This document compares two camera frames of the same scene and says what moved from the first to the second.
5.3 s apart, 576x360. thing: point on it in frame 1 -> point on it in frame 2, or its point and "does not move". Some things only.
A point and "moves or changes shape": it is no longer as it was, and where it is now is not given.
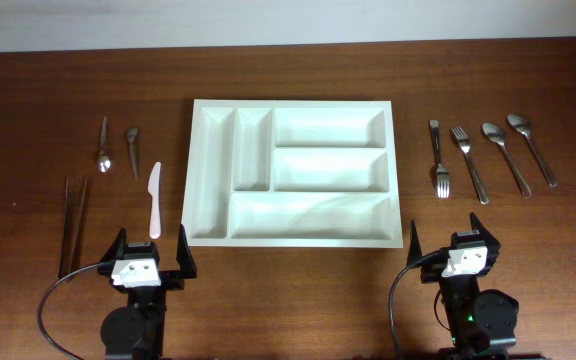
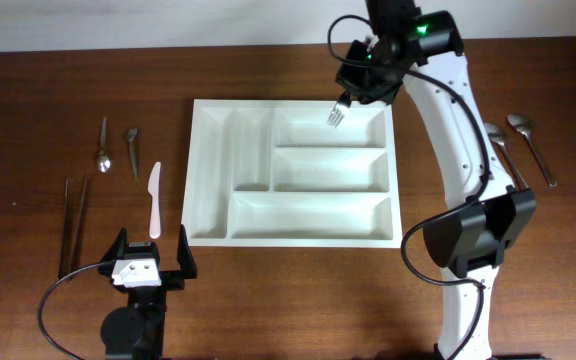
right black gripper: [431, 270] -> [354, 82]
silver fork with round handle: [442, 173] moves or changes shape
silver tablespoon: [494, 133] does not move
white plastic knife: [154, 191] does not move
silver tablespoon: [522, 124] does not move
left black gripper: [169, 279] does not move
